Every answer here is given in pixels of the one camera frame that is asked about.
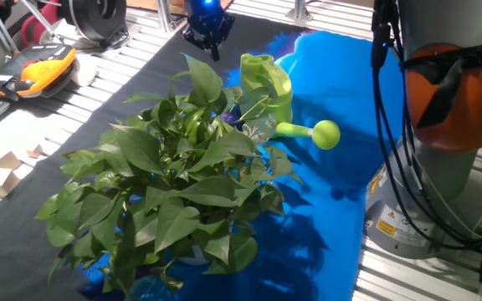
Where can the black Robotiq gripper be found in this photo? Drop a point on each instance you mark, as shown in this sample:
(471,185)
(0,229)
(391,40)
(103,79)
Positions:
(207,18)

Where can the green plastic watering can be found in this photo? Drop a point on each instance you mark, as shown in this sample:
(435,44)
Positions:
(266,88)

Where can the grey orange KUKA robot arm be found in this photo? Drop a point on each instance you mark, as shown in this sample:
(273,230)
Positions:
(454,104)

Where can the green leafy pothos plant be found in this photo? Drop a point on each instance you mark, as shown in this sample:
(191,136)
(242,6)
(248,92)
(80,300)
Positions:
(174,188)

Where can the brown cardboard box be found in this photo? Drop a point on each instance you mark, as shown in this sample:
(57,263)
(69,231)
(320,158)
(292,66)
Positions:
(186,3)

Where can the flat cardboard sheet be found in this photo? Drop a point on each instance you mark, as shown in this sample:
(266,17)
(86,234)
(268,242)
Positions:
(140,5)

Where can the black round spool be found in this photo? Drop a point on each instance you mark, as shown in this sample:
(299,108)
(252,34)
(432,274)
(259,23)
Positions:
(90,18)

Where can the white rounded object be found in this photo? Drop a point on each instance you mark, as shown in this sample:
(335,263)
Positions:
(84,73)

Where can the orange black teach pendant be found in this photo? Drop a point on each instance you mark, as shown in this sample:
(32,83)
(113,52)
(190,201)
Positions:
(44,71)

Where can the red curved object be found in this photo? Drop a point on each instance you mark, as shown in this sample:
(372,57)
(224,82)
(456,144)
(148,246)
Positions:
(36,29)

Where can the small wooden block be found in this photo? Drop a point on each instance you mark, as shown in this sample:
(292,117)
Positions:
(36,151)

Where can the blue and black cloth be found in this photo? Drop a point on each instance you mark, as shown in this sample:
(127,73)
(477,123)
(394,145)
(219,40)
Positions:
(329,209)

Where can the large wooden block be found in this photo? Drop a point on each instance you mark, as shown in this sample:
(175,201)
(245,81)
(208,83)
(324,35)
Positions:
(2,158)

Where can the wooden cube block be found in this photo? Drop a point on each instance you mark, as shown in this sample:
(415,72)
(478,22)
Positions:
(0,182)

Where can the aluminium frame post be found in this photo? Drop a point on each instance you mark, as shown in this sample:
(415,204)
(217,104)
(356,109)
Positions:
(299,10)
(164,14)

